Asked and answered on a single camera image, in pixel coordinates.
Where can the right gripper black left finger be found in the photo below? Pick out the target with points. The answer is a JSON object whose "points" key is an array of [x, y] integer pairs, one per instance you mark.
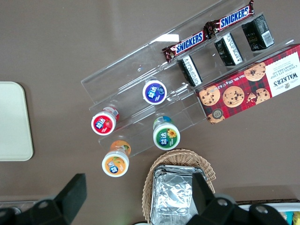
{"points": [[58, 208]]}

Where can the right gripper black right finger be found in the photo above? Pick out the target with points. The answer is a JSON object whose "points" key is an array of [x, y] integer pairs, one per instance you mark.
{"points": [[218, 211]]}

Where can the light wicker basket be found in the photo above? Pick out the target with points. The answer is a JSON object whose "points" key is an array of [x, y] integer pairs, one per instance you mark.
{"points": [[178, 157]]}

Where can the white snack tray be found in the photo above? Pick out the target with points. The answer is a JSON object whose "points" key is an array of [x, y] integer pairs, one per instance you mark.
{"points": [[293, 207]]}

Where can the beige plastic tray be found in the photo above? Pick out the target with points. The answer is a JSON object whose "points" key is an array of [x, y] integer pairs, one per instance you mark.
{"points": [[14, 122]]}

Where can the aluminium foil container stack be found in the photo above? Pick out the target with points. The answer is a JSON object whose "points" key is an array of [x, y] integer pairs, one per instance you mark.
{"points": [[171, 194]]}

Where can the teal snack pack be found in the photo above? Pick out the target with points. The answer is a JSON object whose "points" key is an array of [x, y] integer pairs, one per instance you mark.
{"points": [[289, 219]]}

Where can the orange gum jar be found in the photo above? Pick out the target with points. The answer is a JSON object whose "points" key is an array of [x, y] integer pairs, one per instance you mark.
{"points": [[115, 164]]}

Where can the yellow snack pack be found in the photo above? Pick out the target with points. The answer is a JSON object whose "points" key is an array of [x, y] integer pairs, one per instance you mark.
{"points": [[297, 219]]}

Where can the green gum jar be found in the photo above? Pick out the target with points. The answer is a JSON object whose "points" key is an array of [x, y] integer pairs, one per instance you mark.
{"points": [[166, 137]]}

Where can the red gum jar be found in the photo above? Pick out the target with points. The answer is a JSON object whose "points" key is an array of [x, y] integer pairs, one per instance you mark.
{"points": [[103, 124]]}

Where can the red Walkers cookie box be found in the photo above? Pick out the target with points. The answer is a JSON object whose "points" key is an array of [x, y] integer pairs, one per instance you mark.
{"points": [[246, 93]]}

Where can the blue gum jar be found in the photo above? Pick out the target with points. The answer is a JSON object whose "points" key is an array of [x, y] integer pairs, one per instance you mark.
{"points": [[154, 92]]}

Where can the small black box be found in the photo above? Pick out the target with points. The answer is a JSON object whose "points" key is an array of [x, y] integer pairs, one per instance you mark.
{"points": [[257, 32], [228, 49], [190, 70]]}

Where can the clear acrylic stepped stand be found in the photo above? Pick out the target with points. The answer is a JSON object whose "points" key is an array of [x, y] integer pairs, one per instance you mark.
{"points": [[131, 77], [211, 47]]}

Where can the Snickers bar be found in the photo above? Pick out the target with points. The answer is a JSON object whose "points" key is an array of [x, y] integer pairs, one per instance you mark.
{"points": [[187, 43], [234, 17]]}

